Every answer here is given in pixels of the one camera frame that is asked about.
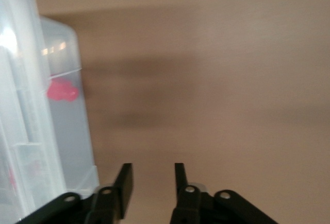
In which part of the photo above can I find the clear plastic storage box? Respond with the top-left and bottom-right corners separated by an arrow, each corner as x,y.
38,17 -> 101,205

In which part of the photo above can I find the clear plastic box lid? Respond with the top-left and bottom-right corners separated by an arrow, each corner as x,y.
0,0 -> 68,224

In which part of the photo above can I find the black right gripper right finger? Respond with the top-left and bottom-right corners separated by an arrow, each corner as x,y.
169,162 -> 279,224

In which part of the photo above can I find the red block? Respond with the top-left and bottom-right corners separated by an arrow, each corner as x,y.
46,77 -> 79,103

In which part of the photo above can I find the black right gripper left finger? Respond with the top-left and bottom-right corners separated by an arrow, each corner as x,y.
18,162 -> 135,224

